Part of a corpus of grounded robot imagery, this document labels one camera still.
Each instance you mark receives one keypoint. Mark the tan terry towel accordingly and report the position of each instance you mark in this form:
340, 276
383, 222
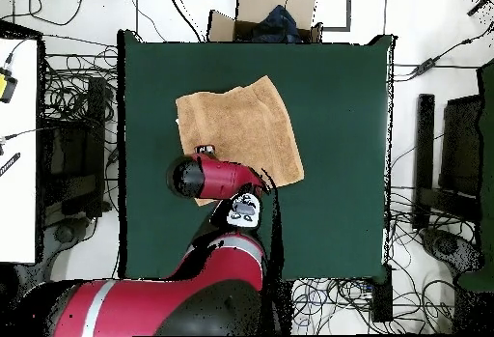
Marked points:
239, 120

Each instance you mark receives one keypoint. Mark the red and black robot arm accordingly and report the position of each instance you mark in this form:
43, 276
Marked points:
154, 306

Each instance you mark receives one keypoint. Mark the black flat panel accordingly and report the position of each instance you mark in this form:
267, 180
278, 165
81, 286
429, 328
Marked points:
459, 140

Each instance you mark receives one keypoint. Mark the black equipment stand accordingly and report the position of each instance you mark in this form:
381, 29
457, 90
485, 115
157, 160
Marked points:
94, 120

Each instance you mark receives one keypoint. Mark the dark green table cloth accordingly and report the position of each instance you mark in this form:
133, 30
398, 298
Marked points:
339, 159

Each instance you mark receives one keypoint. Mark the dark blue garment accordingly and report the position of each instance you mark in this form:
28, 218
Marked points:
279, 24

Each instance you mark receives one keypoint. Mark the open cardboard box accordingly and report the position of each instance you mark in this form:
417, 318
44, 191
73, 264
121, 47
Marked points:
254, 3

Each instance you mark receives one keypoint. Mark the black floor equipment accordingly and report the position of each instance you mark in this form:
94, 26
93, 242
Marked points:
63, 232

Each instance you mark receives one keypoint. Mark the white side table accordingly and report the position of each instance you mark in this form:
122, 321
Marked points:
17, 198

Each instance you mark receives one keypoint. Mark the black striped strip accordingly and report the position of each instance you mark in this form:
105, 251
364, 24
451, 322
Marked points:
9, 164

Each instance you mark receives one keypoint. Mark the yellow and black device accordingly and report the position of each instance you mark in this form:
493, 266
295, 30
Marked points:
4, 86

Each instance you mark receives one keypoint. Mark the black upright bar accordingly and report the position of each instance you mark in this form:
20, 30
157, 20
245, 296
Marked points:
424, 140

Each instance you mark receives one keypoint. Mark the black floor box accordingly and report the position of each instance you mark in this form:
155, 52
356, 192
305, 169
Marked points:
382, 298

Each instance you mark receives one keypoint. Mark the black power adapter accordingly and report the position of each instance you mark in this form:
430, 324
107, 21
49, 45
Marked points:
425, 66

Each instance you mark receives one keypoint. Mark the black rounded floor base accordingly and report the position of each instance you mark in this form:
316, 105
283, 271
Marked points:
444, 246

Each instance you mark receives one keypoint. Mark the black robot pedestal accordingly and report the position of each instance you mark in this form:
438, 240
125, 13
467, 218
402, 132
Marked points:
285, 306

